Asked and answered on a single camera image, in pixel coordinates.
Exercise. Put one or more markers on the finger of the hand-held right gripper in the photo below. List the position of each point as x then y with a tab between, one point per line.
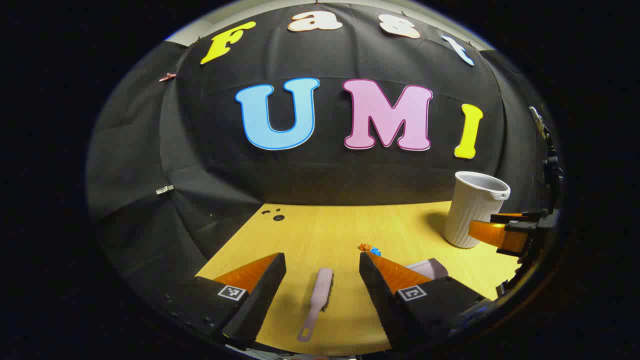
515	217
495	235

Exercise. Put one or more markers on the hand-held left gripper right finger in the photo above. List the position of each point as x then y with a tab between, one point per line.
375	290

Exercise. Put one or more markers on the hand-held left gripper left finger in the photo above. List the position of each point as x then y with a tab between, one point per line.
260	290

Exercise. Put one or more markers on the white ribbed garbage bin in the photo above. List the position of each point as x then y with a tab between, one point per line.
470	210

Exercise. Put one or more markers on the blue trash scrap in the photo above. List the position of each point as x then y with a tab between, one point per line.
376	251

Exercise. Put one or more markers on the orange trash scrap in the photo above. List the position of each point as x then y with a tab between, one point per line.
365	246

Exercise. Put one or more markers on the small lilac broom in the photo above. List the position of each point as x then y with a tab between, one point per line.
320	295

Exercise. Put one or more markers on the lilac dustpan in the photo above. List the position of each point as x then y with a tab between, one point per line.
433	269

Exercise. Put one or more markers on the wooden desktop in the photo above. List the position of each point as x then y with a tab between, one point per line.
325	235

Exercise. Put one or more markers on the black metal stand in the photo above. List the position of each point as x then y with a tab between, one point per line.
551	170

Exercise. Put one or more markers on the white clip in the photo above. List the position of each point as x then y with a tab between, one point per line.
164	189

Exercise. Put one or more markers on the red clip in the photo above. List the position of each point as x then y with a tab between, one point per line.
167	77

